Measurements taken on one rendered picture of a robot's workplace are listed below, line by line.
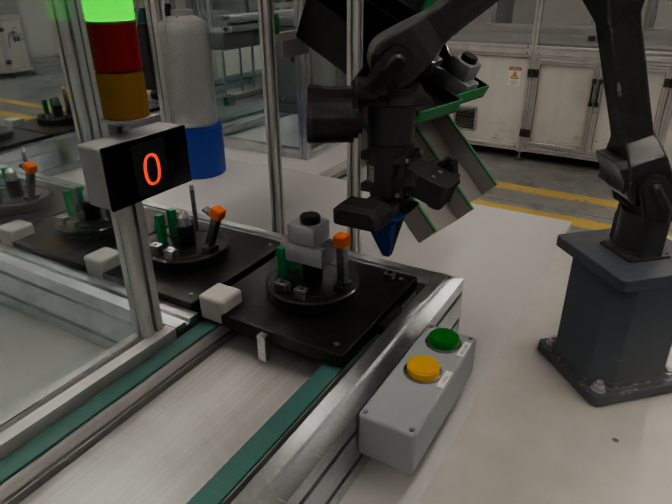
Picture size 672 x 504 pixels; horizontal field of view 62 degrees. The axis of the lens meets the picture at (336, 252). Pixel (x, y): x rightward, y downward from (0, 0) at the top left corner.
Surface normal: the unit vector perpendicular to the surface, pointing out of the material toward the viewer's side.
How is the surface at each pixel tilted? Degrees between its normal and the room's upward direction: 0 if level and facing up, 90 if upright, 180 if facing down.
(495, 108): 90
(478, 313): 0
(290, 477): 0
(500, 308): 0
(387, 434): 90
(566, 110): 90
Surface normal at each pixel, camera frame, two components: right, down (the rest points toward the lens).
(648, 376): 0.23, 0.43
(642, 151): -0.14, -0.04
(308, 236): -0.50, 0.39
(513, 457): -0.01, -0.90
